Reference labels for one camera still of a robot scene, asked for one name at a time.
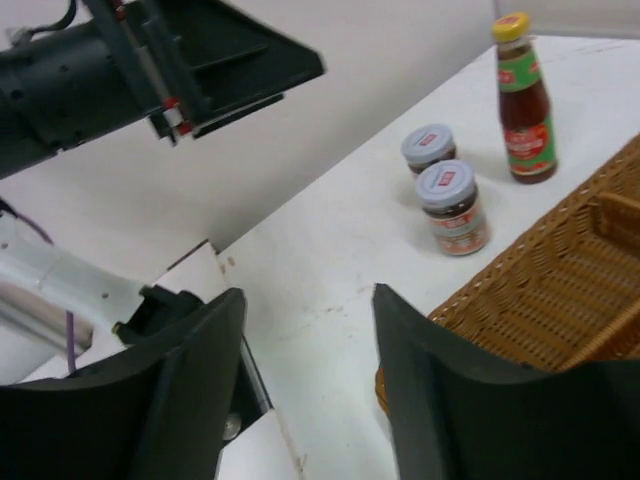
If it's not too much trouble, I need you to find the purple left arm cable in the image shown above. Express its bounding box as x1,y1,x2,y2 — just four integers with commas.
0,199,81,374

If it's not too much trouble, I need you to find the sauce jar grey lid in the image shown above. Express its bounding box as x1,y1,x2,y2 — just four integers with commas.
415,159,490,256
401,123,457,178

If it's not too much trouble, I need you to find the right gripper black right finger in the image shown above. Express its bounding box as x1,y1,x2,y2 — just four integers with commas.
373,284,639,479

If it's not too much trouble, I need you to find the brown wicker tray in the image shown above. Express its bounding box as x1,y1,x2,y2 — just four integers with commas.
373,132,640,416

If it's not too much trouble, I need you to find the red sauce bottle yellow cap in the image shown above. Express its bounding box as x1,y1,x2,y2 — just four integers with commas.
491,12,558,184

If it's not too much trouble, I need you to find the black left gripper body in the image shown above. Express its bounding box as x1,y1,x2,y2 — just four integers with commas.
0,19,196,179

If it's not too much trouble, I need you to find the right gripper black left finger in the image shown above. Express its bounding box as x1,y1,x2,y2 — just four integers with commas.
1,288,246,479

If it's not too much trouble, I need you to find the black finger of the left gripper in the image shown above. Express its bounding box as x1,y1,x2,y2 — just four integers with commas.
149,1,325,138

